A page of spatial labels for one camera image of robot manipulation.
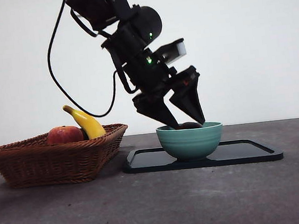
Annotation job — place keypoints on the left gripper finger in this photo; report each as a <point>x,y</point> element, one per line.
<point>154,111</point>
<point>188,100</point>

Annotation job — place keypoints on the dark purple plum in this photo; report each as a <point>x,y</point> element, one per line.
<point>189,125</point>

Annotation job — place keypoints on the teal ribbed bowl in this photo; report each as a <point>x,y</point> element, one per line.
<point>190,145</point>

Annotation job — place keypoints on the yellow banana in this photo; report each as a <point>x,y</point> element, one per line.
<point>89,123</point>

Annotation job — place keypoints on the black rectangular tray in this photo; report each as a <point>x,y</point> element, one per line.
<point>236,153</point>

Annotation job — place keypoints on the red orange peach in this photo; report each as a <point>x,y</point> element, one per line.
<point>65,135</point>

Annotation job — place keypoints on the brown wicker basket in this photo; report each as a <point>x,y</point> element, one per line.
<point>50,165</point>

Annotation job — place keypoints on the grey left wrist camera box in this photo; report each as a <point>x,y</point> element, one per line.
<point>172,52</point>

